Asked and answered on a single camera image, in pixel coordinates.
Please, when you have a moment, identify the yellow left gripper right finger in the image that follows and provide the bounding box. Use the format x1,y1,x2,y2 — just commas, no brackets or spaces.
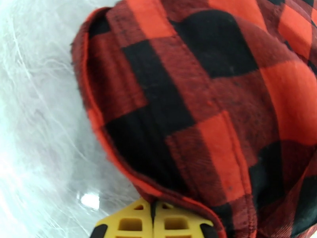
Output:
153,201,219,238

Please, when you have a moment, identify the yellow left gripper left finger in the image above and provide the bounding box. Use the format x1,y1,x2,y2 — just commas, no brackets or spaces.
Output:
90,198,154,238

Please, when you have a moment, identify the red black plaid shirt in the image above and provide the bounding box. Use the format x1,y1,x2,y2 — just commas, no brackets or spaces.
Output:
70,0,317,238

